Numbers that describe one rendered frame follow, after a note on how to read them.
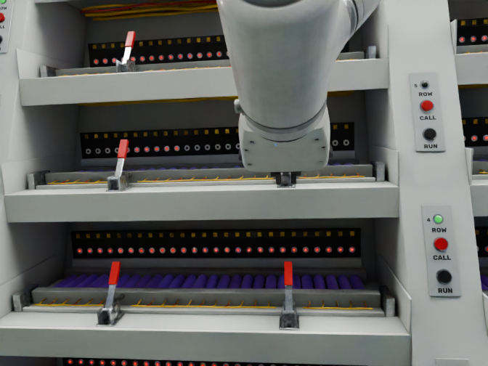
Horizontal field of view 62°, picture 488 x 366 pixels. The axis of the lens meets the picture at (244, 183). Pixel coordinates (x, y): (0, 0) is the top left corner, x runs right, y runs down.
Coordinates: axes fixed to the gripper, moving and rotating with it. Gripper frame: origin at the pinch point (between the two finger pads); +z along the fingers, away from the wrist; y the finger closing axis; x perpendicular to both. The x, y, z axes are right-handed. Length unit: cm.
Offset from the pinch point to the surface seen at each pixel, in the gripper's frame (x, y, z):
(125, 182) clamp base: 1.4, -25.7, 6.9
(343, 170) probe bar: 3.9, 9.0, 10.0
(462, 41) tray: 32.8, 34.2, 15.8
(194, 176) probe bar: 3.7, -15.4, 10.5
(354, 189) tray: -1.4, 9.6, 5.0
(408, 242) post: -8.9, 16.5, 6.2
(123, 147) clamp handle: 7.5, -26.6, 6.2
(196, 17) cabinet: 45, -19, 17
